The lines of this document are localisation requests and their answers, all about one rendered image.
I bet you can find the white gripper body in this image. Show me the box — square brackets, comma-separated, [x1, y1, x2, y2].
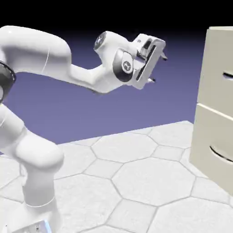
[134, 38, 166, 90]

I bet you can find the cream drawer front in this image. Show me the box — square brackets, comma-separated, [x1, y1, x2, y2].
[189, 103, 233, 196]
[197, 26, 233, 117]

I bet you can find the cream painted cabinet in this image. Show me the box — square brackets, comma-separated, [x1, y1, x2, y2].
[189, 26, 233, 196]

